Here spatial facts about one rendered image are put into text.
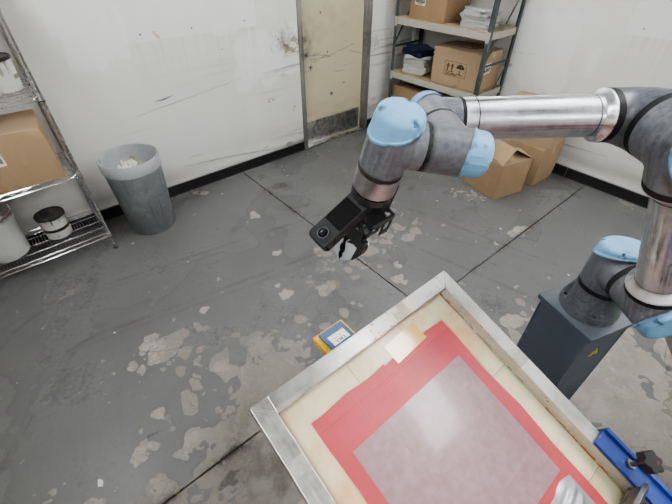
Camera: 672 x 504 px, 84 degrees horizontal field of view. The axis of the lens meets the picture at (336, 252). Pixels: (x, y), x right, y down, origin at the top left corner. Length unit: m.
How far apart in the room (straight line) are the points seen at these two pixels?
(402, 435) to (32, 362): 2.54
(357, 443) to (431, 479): 0.16
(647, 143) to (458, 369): 0.57
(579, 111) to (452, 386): 0.60
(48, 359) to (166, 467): 1.12
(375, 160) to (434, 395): 0.55
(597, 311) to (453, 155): 0.76
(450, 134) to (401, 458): 0.61
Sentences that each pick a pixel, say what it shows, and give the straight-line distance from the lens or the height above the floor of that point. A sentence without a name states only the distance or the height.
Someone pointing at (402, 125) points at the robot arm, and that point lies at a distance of 0.54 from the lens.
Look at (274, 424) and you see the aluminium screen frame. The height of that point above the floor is 1.32.
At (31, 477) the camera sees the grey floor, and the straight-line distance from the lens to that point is 2.59.
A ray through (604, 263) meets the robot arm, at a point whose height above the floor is 1.39.
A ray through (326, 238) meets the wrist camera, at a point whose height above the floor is 1.62.
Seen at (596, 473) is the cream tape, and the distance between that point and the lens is 1.09.
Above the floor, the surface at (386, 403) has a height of 1.26.
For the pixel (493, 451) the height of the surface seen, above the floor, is 1.19.
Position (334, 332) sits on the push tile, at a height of 0.97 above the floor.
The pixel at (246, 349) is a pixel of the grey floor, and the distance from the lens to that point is 2.52.
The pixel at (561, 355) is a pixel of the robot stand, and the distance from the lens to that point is 1.32.
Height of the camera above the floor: 2.02
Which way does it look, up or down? 41 degrees down
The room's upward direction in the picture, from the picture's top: straight up
